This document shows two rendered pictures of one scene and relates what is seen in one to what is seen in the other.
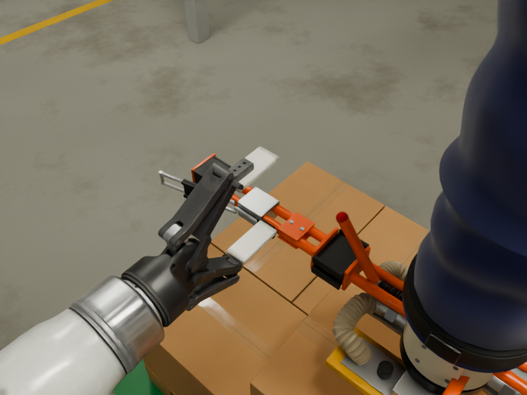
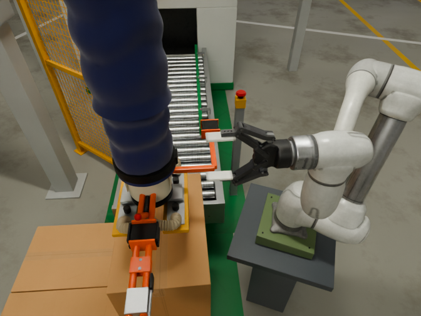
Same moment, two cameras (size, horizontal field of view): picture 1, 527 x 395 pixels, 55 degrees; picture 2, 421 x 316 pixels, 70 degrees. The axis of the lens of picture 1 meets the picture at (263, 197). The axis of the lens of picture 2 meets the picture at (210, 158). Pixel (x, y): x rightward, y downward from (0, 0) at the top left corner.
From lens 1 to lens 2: 0.92 m
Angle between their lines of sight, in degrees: 81
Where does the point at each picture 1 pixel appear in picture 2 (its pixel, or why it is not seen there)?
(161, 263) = (277, 142)
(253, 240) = (218, 174)
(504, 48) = (142, 48)
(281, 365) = (190, 278)
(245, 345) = not seen: outside the picture
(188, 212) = (260, 131)
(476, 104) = (150, 73)
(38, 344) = (333, 137)
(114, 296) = (301, 139)
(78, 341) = (319, 135)
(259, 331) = not seen: outside the picture
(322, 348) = (166, 268)
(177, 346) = not seen: outside the picture
